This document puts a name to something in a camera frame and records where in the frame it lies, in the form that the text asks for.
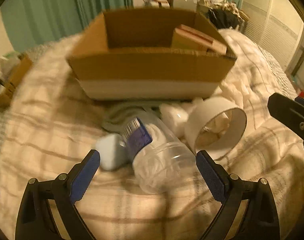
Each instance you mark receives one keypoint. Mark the white hard suitcase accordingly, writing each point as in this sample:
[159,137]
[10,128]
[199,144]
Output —
[157,3]

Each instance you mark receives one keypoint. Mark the large green curtain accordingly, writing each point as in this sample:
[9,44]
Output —
[29,23]

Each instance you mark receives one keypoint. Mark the black jacket on chair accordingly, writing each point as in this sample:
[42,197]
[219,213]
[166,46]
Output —
[224,19]

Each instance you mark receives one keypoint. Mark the green white small box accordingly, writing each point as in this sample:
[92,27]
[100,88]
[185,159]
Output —
[8,61]

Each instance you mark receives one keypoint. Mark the red brown book box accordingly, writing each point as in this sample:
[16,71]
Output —
[185,37]

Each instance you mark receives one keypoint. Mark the silver mini fridge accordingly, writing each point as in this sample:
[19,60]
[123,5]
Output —
[185,4]

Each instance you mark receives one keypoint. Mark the small SF cardboard box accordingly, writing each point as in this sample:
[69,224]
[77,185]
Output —
[10,81]

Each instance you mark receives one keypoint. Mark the large open cardboard box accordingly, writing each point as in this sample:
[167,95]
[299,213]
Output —
[128,54]

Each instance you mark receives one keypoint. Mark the clear plastic bottle blue label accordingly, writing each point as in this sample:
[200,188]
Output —
[159,159]

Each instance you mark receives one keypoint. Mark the plaid beige blanket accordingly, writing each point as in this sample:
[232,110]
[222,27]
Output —
[51,125]

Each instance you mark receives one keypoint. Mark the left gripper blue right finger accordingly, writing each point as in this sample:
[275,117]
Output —
[248,209]

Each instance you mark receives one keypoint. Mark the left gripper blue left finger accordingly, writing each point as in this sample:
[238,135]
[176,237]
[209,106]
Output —
[35,219]

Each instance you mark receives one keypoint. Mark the white louvered wardrobe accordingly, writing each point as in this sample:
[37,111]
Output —
[275,26]

